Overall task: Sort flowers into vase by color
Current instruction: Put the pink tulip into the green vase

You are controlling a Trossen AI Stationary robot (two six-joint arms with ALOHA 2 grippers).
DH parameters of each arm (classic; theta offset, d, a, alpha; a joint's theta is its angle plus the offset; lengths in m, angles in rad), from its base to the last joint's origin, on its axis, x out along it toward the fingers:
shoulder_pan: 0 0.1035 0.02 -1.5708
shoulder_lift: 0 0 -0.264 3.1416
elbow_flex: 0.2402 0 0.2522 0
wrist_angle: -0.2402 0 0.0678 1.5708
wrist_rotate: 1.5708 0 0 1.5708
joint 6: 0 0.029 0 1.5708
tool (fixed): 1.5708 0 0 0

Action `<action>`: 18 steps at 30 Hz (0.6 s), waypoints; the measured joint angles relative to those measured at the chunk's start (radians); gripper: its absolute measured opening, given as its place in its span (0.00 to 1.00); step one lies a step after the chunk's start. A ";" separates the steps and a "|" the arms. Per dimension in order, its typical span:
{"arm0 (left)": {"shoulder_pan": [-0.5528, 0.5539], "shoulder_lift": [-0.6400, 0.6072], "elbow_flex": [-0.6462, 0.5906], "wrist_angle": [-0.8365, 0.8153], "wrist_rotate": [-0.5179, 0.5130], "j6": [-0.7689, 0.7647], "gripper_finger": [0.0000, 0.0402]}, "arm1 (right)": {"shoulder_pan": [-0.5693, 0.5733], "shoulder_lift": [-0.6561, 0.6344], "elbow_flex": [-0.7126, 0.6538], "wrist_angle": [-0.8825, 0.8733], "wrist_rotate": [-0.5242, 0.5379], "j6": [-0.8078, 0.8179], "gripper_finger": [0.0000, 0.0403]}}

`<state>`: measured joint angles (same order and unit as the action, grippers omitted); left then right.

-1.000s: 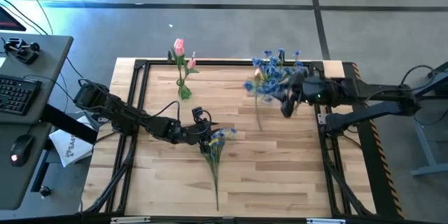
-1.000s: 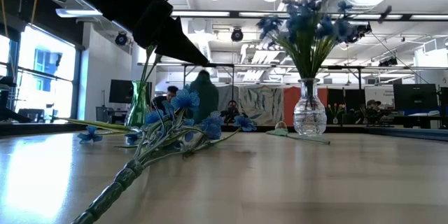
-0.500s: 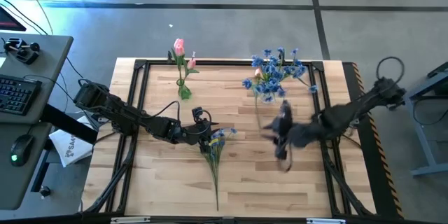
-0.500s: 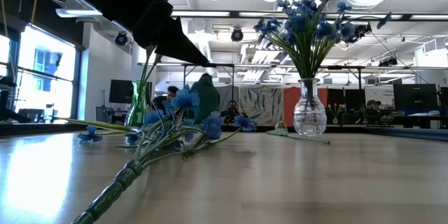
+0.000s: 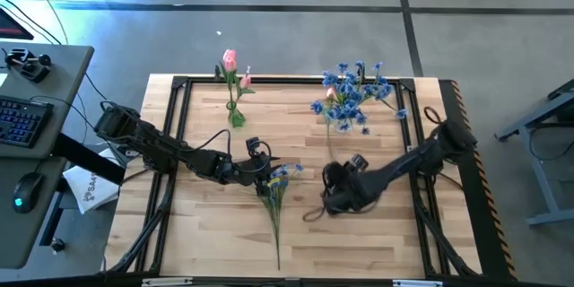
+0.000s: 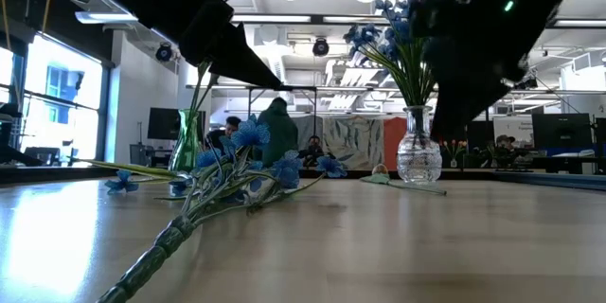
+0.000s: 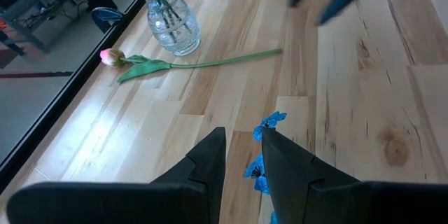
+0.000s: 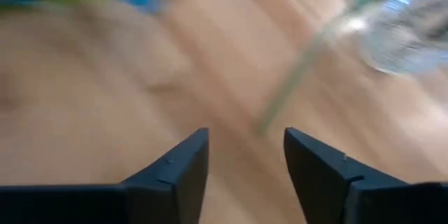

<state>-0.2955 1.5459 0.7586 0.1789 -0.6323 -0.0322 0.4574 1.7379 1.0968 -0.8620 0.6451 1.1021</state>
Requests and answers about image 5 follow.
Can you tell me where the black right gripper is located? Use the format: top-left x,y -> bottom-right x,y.
322,161 -> 365,216

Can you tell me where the clear glass vase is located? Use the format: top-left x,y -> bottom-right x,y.
334,110 -> 355,134

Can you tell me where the green glass vase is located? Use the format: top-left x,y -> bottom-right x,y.
225,100 -> 247,129

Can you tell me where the silver metal hinge plate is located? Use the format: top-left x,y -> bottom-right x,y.
141,277 -> 194,287
392,279 -> 444,287

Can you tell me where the black yellow hazard strip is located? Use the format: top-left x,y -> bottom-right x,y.
439,79 -> 517,282

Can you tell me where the black desk support bar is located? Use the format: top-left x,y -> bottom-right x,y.
51,132 -> 127,186

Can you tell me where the grey metal stand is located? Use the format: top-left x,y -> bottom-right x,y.
494,78 -> 574,228

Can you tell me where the black computer mouse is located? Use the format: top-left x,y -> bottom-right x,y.
12,171 -> 45,214

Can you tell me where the grey desk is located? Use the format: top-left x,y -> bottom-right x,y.
0,40 -> 96,271

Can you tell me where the black keyboard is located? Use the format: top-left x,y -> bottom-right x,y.
0,95 -> 56,150

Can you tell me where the black desk clamp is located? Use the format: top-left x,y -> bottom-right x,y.
4,48 -> 53,83

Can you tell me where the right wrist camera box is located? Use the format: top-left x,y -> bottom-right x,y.
351,153 -> 370,172

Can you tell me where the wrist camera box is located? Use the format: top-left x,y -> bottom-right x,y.
245,136 -> 262,156
351,153 -> 370,172

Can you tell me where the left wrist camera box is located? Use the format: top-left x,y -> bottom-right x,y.
245,136 -> 262,156

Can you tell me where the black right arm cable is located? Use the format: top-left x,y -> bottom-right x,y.
302,205 -> 332,223

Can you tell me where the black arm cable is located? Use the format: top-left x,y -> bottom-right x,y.
191,127 -> 273,172
302,205 -> 332,223

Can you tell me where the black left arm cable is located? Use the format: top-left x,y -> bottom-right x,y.
191,127 -> 273,172

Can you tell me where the black aluminium table frame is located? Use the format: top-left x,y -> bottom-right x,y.
105,74 -> 483,279

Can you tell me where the yellow floor cable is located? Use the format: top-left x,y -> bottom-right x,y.
22,0 -> 69,46

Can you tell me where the black floor cable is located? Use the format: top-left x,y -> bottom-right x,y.
0,0 -> 64,47

